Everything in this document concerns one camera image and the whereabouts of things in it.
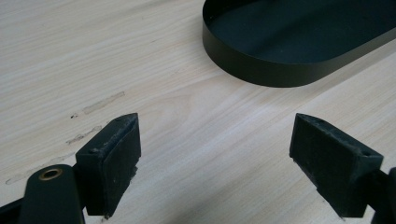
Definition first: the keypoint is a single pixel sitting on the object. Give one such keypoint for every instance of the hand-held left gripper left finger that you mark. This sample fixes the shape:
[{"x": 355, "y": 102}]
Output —
[{"x": 109, "y": 168}]

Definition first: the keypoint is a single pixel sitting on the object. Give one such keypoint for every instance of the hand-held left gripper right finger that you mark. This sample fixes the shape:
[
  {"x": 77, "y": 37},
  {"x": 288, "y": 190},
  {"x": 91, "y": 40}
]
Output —
[{"x": 330, "y": 165}]

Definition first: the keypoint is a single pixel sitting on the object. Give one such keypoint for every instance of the black oval metal tray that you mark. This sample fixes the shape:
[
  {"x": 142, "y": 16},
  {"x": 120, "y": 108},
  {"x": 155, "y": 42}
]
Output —
[{"x": 280, "y": 37}]

